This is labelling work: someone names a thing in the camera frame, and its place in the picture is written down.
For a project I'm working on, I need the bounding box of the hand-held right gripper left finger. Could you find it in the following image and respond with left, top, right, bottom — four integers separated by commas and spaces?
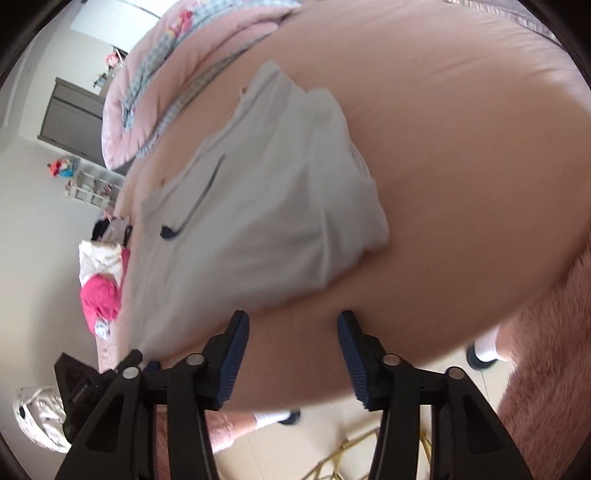
54, 310, 251, 480

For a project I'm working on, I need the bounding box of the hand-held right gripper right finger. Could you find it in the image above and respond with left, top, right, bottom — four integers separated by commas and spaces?
337, 310, 536, 480

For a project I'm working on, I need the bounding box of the white t-shirt with navy trim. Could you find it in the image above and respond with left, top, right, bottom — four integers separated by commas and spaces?
121, 62, 391, 365

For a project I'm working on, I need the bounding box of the black and white clothes pile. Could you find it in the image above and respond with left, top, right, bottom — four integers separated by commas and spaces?
92, 217, 134, 245

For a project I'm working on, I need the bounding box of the patterned white cloth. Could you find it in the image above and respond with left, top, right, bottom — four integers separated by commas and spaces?
13, 385, 72, 453

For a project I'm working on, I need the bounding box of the person's left leg fuzzy pink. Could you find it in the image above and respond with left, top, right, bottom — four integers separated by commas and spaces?
152, 408, 259, 480

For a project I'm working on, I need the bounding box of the person's left foot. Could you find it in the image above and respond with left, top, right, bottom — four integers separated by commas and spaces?
253, 408, 302, 428

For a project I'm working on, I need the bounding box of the hot pink garment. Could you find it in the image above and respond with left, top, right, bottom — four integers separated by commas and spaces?
79, 247, 131, 333

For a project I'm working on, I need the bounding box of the cream garment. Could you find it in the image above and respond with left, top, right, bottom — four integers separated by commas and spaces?
78, 240, 125, 287

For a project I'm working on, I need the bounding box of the white shelf unit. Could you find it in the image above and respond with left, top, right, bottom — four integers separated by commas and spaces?
65, 168, 125, 208

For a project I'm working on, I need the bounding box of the red and blue plush toy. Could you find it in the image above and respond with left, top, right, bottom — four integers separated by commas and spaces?
46, 157, 79, 178

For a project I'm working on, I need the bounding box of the pink bed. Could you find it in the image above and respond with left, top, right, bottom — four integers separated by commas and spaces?
95, 0, 585, 414

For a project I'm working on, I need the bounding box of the grey door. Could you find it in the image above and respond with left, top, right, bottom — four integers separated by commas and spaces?
37, 76, 109, 167

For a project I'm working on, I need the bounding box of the pink checked quilt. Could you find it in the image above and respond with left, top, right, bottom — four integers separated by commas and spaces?
100, 0, 303, 169

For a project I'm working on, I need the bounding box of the gold wire rack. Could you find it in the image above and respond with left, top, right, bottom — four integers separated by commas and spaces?
305, 427, 435, 480

